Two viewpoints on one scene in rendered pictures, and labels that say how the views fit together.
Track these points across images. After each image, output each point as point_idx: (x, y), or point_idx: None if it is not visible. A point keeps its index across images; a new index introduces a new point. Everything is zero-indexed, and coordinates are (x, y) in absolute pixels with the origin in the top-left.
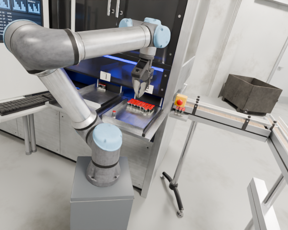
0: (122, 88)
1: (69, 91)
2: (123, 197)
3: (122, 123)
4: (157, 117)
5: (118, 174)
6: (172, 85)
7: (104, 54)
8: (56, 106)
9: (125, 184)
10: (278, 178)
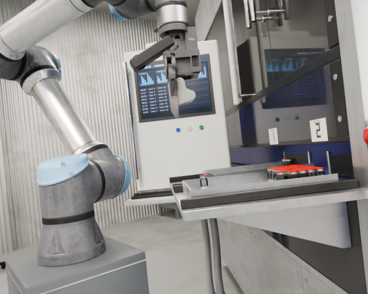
0: (311, 156)
1: (51, 108)
2: (20, 284)
3: (186, 189)
4: (288, 187)
5: (63, 251)
6: (353, 92)
7: (24, 34)
8: (171, 183)
9: (54, 273)
10: None
